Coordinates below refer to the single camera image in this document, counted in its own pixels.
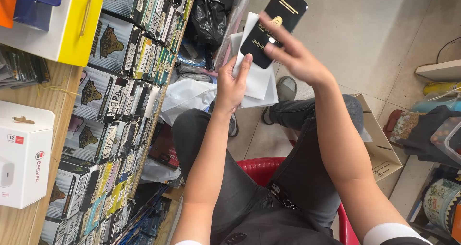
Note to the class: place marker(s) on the person's right hand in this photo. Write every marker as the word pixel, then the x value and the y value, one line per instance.
pixel 300 59

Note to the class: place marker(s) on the person's left hand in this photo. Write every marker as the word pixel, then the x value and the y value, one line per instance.
pixel 230 90

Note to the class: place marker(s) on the white paper sleeves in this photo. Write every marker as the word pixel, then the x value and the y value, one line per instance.
pixel 257 83

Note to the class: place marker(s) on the black gold screen protector packet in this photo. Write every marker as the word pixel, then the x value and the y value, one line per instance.
pixel 281 11

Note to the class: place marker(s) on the grey slipper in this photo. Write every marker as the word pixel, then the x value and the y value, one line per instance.
pixel 234 126
pixel 286 88

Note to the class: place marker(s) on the clear plastic bag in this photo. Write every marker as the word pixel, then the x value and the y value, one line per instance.
pixel 230 32

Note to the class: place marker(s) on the black plastic bag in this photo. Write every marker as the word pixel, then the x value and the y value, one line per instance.
pixel 209 14

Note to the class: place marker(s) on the red plastic stool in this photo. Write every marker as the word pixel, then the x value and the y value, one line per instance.
pixel 257 169

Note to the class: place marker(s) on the red packet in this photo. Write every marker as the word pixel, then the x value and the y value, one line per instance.
pixel 165 147

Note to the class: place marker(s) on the person's dark grey jeans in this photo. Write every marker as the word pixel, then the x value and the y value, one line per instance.
pixel 248 194

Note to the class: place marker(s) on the crumpled white plastic bag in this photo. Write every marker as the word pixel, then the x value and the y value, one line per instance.
pixel 158 173

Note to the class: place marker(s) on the shelf of screen protector boxes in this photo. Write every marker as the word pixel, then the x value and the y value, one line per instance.
pixel 115 104

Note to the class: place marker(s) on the black key fob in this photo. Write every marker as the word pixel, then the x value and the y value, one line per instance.
pixel 282 196

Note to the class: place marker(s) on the brown cardboard box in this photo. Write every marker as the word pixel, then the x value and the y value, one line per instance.
pixel 381 151

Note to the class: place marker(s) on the floral pouch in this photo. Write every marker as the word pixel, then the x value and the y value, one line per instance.
pixel 405 126

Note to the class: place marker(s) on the white shelf board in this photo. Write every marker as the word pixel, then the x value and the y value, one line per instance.
pixel 441 70

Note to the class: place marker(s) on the dark cloth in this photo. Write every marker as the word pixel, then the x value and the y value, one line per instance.
pixel 419 140

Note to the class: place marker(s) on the yellow bottle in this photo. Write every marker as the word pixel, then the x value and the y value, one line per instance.
pixel 443 87

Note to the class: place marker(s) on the person's black shirt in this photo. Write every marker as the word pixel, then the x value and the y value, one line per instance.
pixel 273 232

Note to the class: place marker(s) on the heap of blue packets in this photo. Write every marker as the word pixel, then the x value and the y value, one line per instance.
pixel 144 216

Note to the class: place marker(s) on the clear plastic container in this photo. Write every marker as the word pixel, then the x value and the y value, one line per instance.
pixel 450 140

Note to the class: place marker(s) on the yellow and white box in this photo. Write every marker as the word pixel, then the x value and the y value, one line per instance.
pixel 68 25

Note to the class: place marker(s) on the round printed tin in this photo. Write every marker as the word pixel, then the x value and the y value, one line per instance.
pixel 441 203

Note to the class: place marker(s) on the heap of dark flat packets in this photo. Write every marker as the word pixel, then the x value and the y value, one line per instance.
pixel 21 67

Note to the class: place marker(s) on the blue case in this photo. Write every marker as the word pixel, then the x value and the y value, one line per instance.
pixel 36 7

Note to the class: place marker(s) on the white charger box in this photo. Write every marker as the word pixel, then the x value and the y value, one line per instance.
pixel 23 155

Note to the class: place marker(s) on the orange case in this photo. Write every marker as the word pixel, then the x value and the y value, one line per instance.
pixel 6 9

